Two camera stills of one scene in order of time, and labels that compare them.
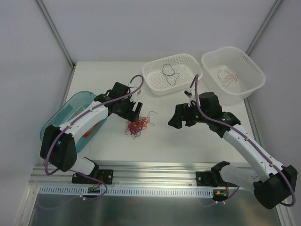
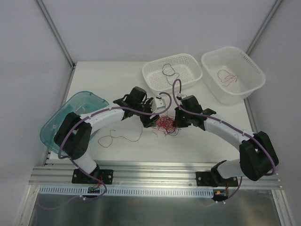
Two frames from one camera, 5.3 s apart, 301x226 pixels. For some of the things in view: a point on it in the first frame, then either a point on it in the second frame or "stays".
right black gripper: [182, 115] stays
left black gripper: [131, 109] -> [147, 117]
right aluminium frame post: [263, 27] stays
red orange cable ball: [134, 129] -> [166, 124]
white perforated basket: [171, 75] stays
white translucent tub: [231, 73] stays
